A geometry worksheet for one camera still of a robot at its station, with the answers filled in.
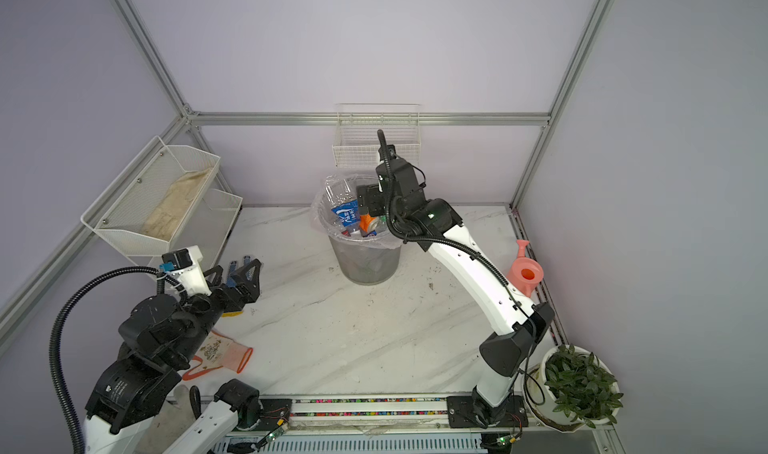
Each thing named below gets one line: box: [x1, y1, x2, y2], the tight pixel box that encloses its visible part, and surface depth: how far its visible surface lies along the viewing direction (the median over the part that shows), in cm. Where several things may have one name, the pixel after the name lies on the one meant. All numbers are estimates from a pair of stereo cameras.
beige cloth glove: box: [142, 167, 213, 241], surface depth 81 cm
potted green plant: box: [524, 344, 624, 433], surface depth 64 cm
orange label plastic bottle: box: [359, 214, 380, 237], surface depth 88 cm
